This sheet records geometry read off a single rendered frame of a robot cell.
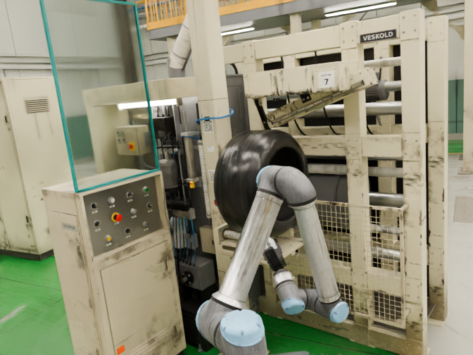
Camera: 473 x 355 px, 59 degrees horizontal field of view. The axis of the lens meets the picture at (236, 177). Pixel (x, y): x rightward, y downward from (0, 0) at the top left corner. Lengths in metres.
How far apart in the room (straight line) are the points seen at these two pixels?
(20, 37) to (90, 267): 10.60
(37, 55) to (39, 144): 7.66
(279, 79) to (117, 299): 1.50
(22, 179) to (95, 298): 2.95
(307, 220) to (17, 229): 4.35
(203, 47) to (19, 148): 3.19
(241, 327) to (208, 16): 1.60
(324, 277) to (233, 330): 0.45
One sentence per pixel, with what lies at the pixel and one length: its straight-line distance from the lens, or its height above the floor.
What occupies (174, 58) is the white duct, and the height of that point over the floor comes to 1.94.
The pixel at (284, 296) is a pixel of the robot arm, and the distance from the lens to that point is 1.86.
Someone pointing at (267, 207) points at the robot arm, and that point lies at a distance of 1.67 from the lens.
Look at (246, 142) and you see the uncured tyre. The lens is 2.17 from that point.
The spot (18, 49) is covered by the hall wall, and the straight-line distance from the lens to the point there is 12.51.
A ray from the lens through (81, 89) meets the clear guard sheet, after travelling 2.30.
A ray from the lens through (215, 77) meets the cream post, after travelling 2.39.
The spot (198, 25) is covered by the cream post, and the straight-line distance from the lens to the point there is 2.41.
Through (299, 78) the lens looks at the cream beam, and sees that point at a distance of 2.33.
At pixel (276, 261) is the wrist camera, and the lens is 1.91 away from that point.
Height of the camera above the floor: 1.70
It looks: 12 degrees down
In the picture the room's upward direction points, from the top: 6 degrees counter-clockwise
